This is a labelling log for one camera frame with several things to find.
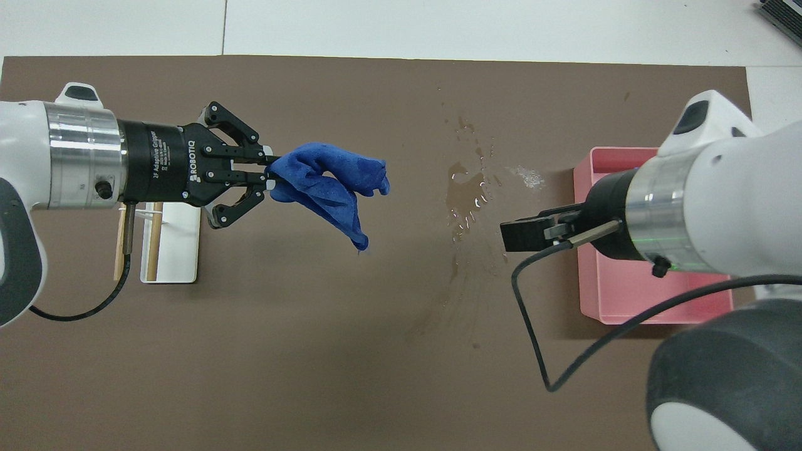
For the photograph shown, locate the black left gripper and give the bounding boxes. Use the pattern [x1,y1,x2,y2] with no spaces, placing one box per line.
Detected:
[118,100,278,230]

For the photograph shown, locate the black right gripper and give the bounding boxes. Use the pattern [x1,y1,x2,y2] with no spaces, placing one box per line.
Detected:
[499,167,641,262]

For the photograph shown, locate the blue microfiber towel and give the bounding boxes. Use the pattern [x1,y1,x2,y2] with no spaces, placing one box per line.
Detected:
[266,143,390,252]

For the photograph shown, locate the spilled water puddle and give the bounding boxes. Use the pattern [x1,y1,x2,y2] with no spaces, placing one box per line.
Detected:
[439,103,511,276]

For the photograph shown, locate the white rectangular tray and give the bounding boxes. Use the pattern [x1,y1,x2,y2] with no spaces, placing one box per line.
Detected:
[139,204,201,284]

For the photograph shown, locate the pink plastic bin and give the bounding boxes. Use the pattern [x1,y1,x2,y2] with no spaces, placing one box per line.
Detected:
[573,147,734,325]

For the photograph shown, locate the short wooden dowel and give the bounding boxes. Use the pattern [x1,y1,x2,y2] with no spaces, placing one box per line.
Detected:
[146,202,165,282]

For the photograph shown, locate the brown table mat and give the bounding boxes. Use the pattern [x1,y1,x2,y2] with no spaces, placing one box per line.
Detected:
[0,55,753,451]

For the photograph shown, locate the dark ribbed device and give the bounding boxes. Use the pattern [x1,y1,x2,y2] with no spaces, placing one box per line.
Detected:
[755,0,802,48]

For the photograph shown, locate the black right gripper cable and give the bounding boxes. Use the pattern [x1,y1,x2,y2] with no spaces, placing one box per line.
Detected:
[511,219,802,393]

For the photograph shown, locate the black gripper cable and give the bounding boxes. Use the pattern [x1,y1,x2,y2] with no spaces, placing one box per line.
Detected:
[28,202,138,323]
[511,219,802,393]

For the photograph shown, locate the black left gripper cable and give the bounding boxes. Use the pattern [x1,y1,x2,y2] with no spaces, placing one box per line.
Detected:
[28,202,138,323]

